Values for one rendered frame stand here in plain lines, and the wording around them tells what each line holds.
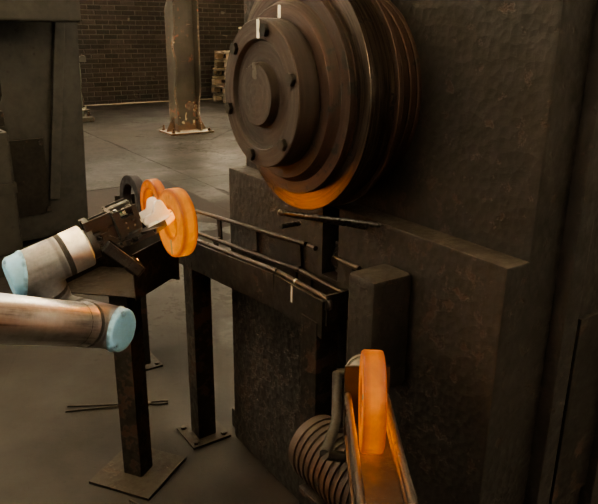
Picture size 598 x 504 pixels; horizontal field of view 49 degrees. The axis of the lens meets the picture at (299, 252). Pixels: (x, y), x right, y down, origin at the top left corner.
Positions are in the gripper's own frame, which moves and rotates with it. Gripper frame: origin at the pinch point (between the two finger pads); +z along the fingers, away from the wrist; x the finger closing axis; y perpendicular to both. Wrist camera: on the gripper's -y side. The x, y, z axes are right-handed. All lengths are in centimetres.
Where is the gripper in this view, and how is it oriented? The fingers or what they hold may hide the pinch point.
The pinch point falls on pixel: (175, 214)
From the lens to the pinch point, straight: 148.7
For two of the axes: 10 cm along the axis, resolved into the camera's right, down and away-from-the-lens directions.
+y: -2.3, -8.7, -4.4
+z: 8.0, -4.3, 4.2
